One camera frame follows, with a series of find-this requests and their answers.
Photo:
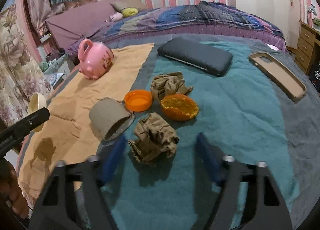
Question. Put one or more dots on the cream plastic cup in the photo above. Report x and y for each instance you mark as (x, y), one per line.
(36, 102)

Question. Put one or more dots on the white power strip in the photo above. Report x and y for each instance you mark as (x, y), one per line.
(45, 38)

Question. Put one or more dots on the brown paper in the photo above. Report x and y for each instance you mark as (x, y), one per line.
(170, 86)
(153, 137)

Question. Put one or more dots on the purple dotted bed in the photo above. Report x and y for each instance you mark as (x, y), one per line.
(200, 32)

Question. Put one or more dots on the striped purple quilt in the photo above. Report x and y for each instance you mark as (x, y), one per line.
(187, 19)

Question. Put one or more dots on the wooden desk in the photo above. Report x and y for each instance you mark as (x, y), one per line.
(308, 44)

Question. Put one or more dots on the pink piggy bank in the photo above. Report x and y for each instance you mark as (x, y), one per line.
(96, 59)

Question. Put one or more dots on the mauve covered headboard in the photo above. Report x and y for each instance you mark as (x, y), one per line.
(77, 22)

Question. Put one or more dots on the floral curtain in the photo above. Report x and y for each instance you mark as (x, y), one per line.
(20, 69)

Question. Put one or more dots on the black box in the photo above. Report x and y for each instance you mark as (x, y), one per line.
(315, 78)

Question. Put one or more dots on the tan phone case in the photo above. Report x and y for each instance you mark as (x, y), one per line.
(280, 77)

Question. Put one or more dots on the pink plush toy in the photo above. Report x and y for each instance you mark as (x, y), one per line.
(114, 17)

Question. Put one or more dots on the black textured case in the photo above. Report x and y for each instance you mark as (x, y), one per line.
(195, 56)

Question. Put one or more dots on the tan pillow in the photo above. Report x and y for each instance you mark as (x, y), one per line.
(127, 3)

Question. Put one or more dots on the white wardrobe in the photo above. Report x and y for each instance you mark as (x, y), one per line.
(265, 7)

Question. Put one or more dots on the grey cardboard tube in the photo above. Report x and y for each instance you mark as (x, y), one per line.
(110, 117)

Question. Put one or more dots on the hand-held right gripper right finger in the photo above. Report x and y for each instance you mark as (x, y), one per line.
(208, 157)

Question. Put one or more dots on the desk lamp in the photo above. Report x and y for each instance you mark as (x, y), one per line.
(311, 10)

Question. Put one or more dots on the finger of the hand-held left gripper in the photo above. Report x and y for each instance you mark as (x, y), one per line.
(27, 124)

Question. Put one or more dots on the orange plastic cap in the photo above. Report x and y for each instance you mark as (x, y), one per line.
(138, 101)

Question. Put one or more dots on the green white cloth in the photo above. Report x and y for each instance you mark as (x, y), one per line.
(53, 62)

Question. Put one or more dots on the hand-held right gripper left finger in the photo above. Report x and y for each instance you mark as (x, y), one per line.
(113, 157)

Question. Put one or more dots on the person's left hand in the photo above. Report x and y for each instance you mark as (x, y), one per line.
(15, 192)

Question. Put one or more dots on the orange peel half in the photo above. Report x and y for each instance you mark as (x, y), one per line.
(178, 107)

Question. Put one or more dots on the yellow plush toy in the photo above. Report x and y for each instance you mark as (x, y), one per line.
(130, 12)

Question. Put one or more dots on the pink curtain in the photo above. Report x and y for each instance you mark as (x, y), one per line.
(37, 2)

